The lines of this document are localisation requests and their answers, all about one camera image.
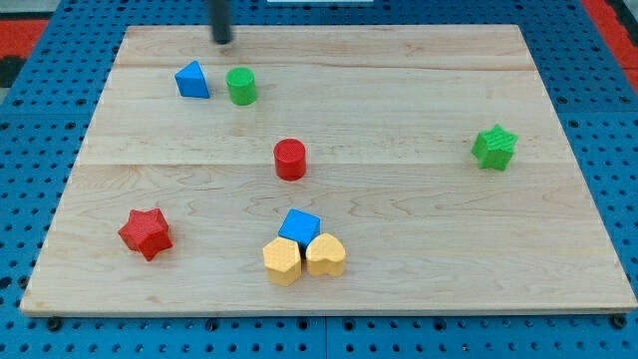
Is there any red star block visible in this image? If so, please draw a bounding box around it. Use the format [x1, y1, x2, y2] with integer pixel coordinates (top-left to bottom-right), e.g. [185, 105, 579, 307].
[118, 208, 173, 261]

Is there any light wooden board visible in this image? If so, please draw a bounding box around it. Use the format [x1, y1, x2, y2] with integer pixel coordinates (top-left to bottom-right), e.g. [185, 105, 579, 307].
[20, 25, 637, 317]

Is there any red cylinder block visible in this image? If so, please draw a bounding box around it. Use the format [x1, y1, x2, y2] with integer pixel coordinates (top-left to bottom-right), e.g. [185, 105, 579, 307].
[273, 139, 306, 181]

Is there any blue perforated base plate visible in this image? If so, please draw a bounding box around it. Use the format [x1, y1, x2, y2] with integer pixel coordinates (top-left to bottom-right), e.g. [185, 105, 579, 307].
[1, 0, 637, 358]

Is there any green cylinder block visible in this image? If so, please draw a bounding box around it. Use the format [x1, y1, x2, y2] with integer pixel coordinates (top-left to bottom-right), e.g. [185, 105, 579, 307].
[226, 67, 258, 106]

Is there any yellow hexagon block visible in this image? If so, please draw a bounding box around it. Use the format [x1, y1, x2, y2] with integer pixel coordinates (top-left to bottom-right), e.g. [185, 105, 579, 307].
[262, 237, 302, 286]

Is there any blue triangle block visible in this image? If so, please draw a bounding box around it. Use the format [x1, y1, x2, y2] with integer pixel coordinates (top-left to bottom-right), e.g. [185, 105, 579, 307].
[174, 61, 210, 99]

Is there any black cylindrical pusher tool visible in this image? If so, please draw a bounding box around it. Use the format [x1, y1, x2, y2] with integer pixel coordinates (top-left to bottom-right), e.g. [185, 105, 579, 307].
[207, 0, 232, 45]

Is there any yellow heart block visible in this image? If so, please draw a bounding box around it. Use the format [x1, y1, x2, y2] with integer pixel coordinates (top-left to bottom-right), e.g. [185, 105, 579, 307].
[305, 233, 346, 277]

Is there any blue cube block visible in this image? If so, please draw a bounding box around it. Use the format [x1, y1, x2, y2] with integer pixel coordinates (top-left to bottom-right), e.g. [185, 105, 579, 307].
[278, 208, 321, 251]

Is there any green star block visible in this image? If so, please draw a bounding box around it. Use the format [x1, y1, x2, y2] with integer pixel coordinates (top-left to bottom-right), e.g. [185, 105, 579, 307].
[471, 125, 518, 171]

